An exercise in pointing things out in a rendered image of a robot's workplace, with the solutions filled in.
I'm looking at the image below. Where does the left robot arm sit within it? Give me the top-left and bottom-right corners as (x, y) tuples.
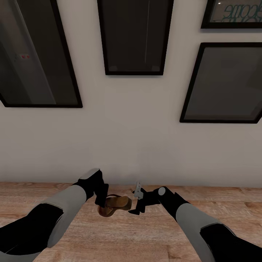
(0, 168), (109, 262)

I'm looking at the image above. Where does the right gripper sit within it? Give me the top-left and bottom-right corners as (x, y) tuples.
(128, 188), (152, 215)

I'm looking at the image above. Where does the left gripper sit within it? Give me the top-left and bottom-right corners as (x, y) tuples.
(94, 184), (109, 206)

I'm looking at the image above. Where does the sandal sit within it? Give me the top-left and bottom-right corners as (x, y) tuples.
(97, 194), (132, 217)

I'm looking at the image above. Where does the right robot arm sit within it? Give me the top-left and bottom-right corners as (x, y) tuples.
(128, 181), (262, 262)

